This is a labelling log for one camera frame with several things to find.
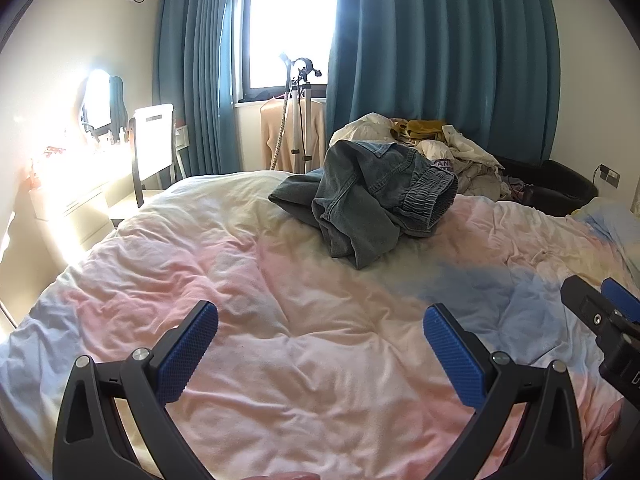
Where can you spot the pastel pillow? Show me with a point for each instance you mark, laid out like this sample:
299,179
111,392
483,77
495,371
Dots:
618,225

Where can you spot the left teal curtain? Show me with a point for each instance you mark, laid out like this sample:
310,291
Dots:
193,71

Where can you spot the beige sweater on hanger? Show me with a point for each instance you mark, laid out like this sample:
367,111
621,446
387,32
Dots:
270,126

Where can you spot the teal curtain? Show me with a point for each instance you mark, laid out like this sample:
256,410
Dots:
491,68
193,71

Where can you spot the vanity mirror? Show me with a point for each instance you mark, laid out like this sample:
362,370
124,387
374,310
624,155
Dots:
103,113

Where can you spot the cream puffer jacket pile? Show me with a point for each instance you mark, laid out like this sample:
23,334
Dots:
478,171

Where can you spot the black armchair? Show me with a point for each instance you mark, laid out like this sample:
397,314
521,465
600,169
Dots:
549,187

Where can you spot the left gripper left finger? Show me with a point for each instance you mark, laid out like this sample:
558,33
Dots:
90,439

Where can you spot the white dresser desk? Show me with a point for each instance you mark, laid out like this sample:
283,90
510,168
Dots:
69,190

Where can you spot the person right hand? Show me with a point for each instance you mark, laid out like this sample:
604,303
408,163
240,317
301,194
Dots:
596,444

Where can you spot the silver tripod stand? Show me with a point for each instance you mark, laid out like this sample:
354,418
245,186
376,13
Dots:
297,99

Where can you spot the right teal curtain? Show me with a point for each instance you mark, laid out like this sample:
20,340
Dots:
491,68

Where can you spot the white chair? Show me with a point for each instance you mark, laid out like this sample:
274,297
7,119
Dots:
153,142

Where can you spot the wall power socket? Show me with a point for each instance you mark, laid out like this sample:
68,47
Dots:
608,175

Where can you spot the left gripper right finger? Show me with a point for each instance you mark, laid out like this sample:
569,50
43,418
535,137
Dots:
548,441

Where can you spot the pastel tie-dye duvet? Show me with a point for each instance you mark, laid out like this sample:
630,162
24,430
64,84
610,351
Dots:
317,366

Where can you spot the mustard yellow garment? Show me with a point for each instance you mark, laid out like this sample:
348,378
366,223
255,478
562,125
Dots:
416,130

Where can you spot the grey denim jeans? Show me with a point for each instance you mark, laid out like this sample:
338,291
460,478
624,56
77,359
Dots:
366,196

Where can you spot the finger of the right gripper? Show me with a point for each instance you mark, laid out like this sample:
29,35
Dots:
585,302
622,299

